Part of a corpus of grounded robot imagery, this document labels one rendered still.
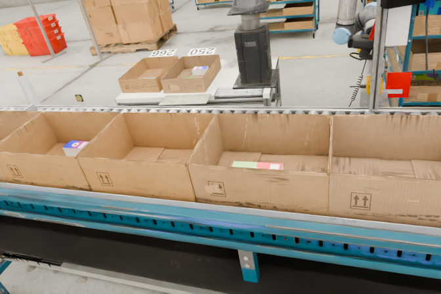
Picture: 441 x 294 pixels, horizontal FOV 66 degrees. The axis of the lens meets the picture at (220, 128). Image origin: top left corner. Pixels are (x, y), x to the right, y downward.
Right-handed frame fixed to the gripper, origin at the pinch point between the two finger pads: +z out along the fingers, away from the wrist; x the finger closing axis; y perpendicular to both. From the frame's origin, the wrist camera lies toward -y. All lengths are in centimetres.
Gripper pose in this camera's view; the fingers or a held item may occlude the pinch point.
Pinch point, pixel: (375, 62)
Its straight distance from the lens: 176.4
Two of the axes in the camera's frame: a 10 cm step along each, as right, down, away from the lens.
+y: 2.8, 4.6, 8.4
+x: -9.5, -0.2, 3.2
